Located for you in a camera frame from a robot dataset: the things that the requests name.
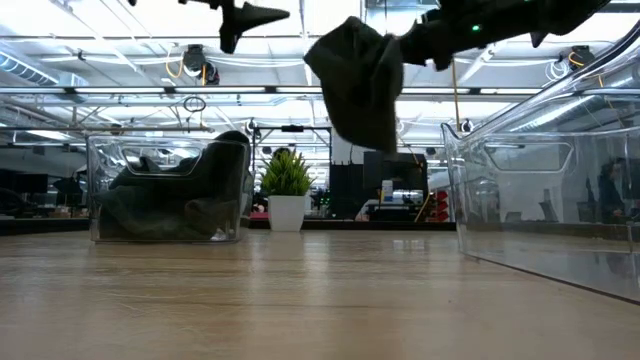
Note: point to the green plant in white pot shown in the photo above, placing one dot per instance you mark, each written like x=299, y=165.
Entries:
x=286, y=212

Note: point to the black background frame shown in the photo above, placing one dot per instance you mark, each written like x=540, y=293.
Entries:
x=292, y=128

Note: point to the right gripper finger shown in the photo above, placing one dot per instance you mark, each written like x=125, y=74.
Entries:
x=425, y=30
x=430, y=50

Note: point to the black aluminium table frame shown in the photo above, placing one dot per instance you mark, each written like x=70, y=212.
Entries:
x=350, y=225

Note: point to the black monitor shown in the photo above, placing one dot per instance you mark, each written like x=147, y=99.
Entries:
x=400, y=172

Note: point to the clear plastic bin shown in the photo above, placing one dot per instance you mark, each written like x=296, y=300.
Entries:
x=525, y=260
x=107, y=150

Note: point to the person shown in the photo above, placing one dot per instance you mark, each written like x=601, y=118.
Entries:
x=611, y=190
x=281, y=151

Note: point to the black cabinet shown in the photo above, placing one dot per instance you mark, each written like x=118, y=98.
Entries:
x=345, y=195

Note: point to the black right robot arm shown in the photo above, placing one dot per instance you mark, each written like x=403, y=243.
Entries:
x=550, y=15

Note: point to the red bin rack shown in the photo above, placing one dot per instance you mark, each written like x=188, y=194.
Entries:
x=442, y=205

